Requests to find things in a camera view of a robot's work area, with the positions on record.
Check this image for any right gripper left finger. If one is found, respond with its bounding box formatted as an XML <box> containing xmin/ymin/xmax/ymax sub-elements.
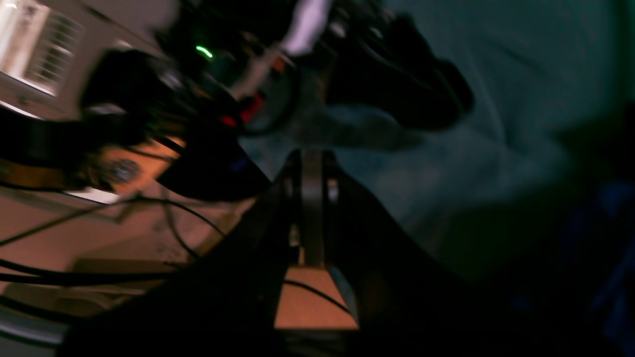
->
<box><xmin>60</xmin><ymin>151</ymin><xmax>301</xmax><ymax>357</ymax></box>

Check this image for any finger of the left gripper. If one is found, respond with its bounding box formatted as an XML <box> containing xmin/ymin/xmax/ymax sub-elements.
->
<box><xmin>327</xmin><ymin>14</ymin><xmax>474</xmax><ymax>130</ymax></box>

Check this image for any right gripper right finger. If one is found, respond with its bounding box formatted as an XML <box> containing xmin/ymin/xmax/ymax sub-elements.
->
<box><xmin>322</xmin><ymin>152</ymin><xmax>621</xmax><ymax>357</ymax></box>

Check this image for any dark blue t-shirt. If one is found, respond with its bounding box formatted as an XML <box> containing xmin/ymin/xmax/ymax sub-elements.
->
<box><xmin>510</xmin><ymin>181</ymin><xmax>634</xmax><ymax>357</ymax></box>

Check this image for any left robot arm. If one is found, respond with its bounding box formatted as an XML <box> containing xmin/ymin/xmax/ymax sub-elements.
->
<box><xmin>1</xmin><ymin>0</ymin><xmax>474</xmax><ymax>201</ymax></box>

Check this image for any light blue table cloth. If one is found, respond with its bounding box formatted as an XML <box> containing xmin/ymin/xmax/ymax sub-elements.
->
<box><xmin>241</xmin><ymin>0</ymin><xmax>634</xmax><ymax>282</ymax></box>

